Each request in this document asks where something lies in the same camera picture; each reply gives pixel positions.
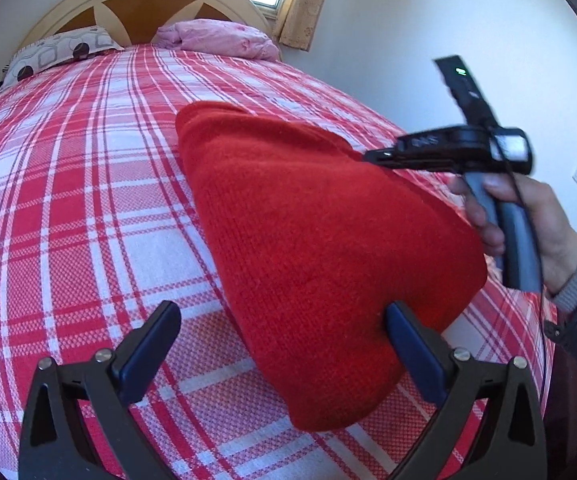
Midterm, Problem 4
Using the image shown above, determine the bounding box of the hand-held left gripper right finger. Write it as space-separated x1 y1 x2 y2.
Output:
385 301 548 480

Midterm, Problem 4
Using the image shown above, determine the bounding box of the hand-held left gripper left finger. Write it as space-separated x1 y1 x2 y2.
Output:
18 300 183 480

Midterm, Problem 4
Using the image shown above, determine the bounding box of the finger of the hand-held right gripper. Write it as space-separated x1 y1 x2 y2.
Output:
362 146 460 172

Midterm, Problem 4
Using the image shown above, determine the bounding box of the red knit sweater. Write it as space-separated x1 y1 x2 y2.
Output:
175 101 489 433

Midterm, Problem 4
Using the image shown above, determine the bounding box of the person's right hand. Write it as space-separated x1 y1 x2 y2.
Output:
448 174 577 296

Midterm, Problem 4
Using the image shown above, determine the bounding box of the red white plaid blanket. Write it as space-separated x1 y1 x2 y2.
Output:
0 42 554 480

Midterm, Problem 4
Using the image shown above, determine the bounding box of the yellow patterned curtain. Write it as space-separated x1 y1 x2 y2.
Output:
273 0 338 52

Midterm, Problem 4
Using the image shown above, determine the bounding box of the pink crumpled cloth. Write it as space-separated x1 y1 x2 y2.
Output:
156 19 282 63

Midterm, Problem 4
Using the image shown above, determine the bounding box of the white circle patterned pillow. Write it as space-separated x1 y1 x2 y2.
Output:
1 25 125 89

